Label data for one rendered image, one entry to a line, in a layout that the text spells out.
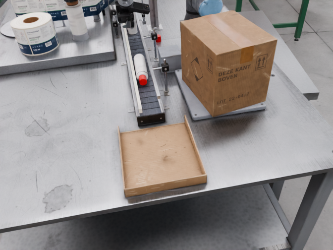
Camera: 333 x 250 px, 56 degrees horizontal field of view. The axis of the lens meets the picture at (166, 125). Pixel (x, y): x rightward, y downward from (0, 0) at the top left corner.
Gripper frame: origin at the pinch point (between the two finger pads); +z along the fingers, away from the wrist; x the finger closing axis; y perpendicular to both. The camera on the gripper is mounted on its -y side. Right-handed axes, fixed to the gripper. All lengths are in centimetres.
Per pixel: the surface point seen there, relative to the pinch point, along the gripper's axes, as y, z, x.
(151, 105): -1, -27, 57
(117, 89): 12.2, -11.5, 40.8
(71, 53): 33.3, -0.4, 11.4
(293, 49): -167, 135, -47
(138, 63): 1.2, -18.9, 33.5
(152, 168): 4, -37, 84
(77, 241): 44, 24, 101
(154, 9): -14.4, 7.3, -15.5
